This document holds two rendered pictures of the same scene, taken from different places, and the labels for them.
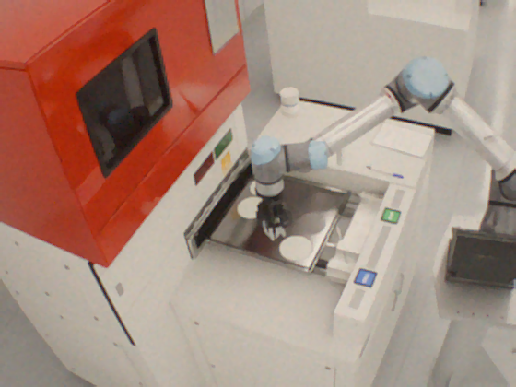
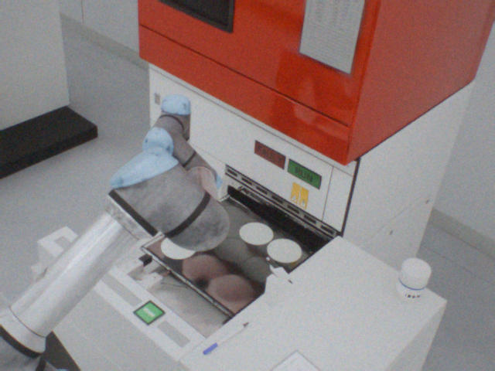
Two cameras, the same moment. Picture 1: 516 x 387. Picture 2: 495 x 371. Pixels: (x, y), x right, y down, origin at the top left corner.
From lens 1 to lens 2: 2.02 m
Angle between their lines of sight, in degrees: 70
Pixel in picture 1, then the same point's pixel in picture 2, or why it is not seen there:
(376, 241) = (123, 286)
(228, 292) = not seen: hidden behind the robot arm
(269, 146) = (168, 100)
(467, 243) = not seen: hidden behind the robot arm
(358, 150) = (287, 331)
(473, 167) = not seen: outside the picture
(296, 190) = (265, 273)
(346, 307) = (63, 235)
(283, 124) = (377, 277)
